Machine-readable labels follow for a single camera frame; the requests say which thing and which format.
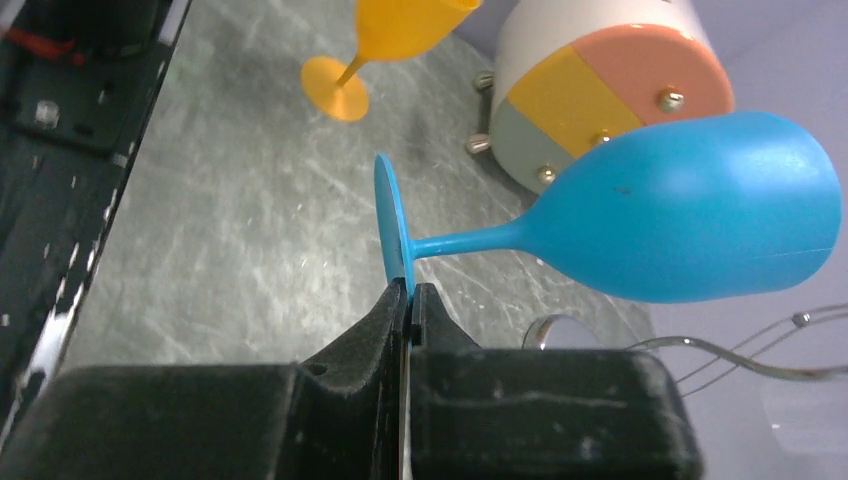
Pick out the blue plastic wine glass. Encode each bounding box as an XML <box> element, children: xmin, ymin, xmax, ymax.
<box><xmin>374</xmin><ymin>111</ymin><xmax>843</xmax><ymax>304</ymax></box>

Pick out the chrome wire wine glass rack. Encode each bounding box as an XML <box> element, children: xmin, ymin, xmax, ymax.
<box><xmin>522</xmin><ymin>303</ymin><xmax>847</xmax><ymax>396</ymax></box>

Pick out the round cream drawer box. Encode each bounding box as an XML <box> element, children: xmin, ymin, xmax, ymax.
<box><xmin>465</xmin><ymin>0</ymin><xmax>735</xmax><ymax>193</ymax></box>

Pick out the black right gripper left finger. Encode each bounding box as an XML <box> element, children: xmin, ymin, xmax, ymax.
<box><xmin>1</xmin><ymin>280</ymin><xmax>407</xmax><ymax>479</ymax></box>

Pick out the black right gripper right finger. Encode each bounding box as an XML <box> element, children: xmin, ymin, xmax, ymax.
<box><xmin>409</xmin><ymin>283</ymin><xmax>704</xmax><ymax>479</ymax></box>

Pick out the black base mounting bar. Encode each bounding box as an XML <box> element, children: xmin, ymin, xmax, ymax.
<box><xmin>1</xmin><ymin>1</ymin><xmax>190</xmax><ymax>438</ymax></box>

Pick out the orange plastic wine glass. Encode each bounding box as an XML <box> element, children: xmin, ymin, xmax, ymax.
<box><xmin>300</xmin><ymin>0</ymin><xmax>482</xmax><ymax>122</ymax></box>

